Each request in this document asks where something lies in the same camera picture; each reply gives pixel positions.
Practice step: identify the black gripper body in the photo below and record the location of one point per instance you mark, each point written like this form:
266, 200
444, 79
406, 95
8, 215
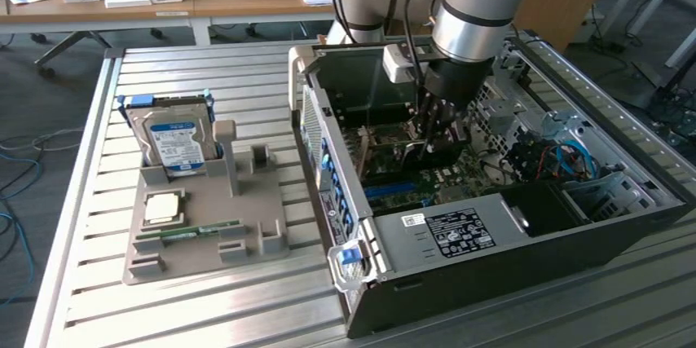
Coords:
456, 79

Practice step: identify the low profile graphics card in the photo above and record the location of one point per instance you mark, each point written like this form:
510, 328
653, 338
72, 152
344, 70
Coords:
398, 148

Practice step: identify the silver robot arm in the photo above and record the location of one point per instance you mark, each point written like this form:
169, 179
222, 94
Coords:
478, 18

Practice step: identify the green motherboard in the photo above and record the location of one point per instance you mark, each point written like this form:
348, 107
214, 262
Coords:
450, 177

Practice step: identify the blue expansion slot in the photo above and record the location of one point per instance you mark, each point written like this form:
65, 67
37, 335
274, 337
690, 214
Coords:
388, 190

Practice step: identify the silver disk bay cage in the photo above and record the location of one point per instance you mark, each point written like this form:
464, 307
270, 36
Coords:
544, 120

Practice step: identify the black case latch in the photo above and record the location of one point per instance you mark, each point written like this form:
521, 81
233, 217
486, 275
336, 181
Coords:
326, 111

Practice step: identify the grey power supply unit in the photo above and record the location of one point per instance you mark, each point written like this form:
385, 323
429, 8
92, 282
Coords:
413, 250

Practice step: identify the blue release latch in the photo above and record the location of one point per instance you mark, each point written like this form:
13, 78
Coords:
349, 255

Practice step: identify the grey black floor stand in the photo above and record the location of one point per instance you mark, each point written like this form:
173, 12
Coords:
652, 87

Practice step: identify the black open PC case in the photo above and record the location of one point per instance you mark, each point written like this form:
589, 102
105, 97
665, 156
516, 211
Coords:
489, 283

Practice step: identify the light wooden desk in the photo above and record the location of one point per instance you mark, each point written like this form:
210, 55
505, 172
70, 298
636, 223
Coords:
260, 1
81, 14

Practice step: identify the grey parts rack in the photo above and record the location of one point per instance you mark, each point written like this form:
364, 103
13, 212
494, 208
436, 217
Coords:
206, 209

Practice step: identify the hard disk blue caddy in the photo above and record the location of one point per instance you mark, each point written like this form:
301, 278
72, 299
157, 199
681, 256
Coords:
168, 140

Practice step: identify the green RAM stick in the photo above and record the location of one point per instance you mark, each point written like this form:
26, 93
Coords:
178, 234

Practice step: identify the silver CPU chip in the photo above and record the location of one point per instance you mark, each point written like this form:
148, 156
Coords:
161, 209

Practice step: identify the flat white box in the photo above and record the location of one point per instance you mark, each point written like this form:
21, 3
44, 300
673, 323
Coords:
126, 3

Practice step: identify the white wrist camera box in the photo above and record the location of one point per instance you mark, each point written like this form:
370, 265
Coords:
402, 64

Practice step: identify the silver drive bracket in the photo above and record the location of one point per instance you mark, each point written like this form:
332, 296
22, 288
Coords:
614, 197

